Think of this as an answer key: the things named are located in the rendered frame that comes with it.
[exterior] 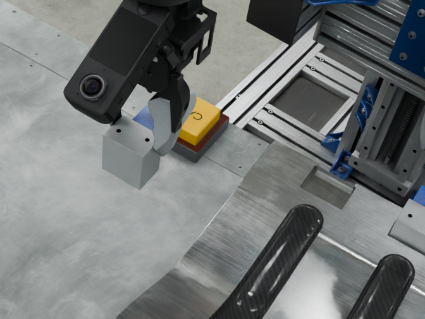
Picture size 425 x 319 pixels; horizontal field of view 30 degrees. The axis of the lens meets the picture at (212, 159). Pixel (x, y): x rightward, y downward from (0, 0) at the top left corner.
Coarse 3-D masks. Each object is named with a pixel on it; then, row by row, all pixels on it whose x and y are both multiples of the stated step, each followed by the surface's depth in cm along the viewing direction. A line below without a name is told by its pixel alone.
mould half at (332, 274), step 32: (288, 160) 90; (256, 192) 87; (288, 192) 87; (224, 224) 84; (256, 224) 84; (352, 224) 86; (384, 224) 86; (192, 256) 81; (224, 256) 82; (256, 256) 82; (320, 256) 83; (352, 256) 83; (384, 256) 84; (416, 256) 84; (160, 288) 76; (192, 288) 78; (224, 288) 79; (288, 288) 80; (320, 288) 80; (352, 288) 81; (416, 288) 81
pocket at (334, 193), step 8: (312, 168) 90; (312, 176) 92; (320, 176) 91; (304, 184) 91; (312, 184) 92; (320, 184) 92; (328, 184) 91; (336, 184) 91; (312, 192) 91; (320, 192) 91; (328, 192) 92; (336, 192) 91; (344, 192) 91; (352, 192) 90; (328, 200) 91; (336, 200) 91; (344, 200) 91
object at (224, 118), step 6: (222, 114) 103; (222, 120) 103; (216, 126) 102; (210, 132) 101; (204, 138) 100; (210, 138) 100; (186, 144) 99; (198, 144) 99; (204, 144) 100; (192, 150) 99; (198, 150) 99
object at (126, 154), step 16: (144, 112) 85; (112, 128) 81; (128, 128) 81; (144, 128) 82; (112, 144) 81; (128, 144) 80; (144, 144) 80; (112, 160) 82; (128, 160) 81; (144, 160) 80; (128, 176) 83; (144, 176) 82
